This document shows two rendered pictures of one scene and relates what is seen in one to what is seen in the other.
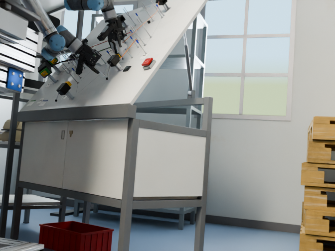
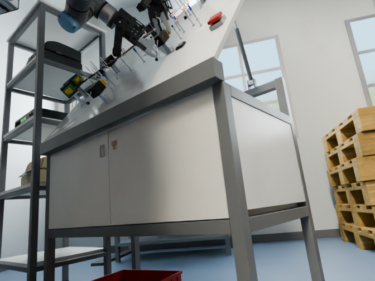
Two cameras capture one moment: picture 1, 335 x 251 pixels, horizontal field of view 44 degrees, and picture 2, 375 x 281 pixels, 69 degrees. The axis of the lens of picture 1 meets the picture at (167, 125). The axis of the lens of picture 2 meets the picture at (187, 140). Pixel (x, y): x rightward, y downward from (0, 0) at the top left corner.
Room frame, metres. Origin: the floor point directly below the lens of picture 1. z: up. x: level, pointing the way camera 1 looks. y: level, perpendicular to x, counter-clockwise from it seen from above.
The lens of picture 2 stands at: (1.28, 0.37, 0.44)
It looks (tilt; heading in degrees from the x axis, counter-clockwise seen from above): 14 degrees up; 353
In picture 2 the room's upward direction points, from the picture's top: 6 degrees counter-clockwise
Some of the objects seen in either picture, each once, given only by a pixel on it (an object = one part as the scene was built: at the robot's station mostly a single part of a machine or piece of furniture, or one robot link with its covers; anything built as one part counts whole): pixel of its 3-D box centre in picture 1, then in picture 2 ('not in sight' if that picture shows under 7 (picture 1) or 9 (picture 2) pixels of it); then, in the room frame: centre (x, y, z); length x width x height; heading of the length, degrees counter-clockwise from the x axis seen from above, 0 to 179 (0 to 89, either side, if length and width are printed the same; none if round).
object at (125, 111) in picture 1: (67, 114); (105, 121); (2.42, 0.59, 0.83); 1.18 x 0.05 x 0.06; 45
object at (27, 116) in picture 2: (26, 86); (49, 123); (3.14, 1.10, 1.09); 0.35 x 0.33 x 0.07; 45
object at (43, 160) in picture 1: (43, 152); (76, 184); (2.63, 0.77, 0.60); 0.55 x 0.02 x 0.39; 45
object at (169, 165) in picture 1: (107, 157); (162, 177); (2.65, 0.36, 0.60); 1.17 x 0.58 x 0.40; 45
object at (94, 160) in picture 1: (93, 156); (155, 164); (2.24, 0.38, 0.60); 0.55 x 0.03 x 0.39; 45
